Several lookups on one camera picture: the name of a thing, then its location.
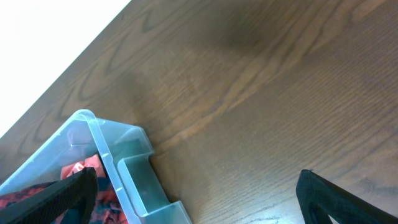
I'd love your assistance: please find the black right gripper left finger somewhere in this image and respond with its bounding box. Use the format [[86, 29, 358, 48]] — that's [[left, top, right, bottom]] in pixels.
[[1, 167, 98, 223]]

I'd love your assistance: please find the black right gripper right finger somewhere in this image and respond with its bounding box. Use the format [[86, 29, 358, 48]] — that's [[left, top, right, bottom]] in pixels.
[[296, 169, 397, 224]]

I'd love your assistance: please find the red navy plaid shirt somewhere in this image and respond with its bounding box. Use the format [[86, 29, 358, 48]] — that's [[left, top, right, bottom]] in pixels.
[[1, 177, 128, 224]]

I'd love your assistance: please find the salmon pink garment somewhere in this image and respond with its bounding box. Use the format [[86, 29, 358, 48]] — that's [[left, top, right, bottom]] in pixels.
[[60, 154, 106, 180]]

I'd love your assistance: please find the clear plastic storage bin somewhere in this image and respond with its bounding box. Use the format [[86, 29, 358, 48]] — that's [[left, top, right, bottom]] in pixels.
[[1, 110, 191, 223]]

